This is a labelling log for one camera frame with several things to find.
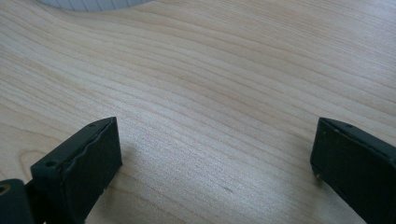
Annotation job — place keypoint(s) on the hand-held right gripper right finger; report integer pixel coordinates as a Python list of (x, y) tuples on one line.
[(355, 168)]

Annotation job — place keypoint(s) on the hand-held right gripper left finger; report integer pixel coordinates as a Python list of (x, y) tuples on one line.
[(77, 168)]

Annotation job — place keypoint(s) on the white key stand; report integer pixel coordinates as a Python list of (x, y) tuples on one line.
[(93, 4)]

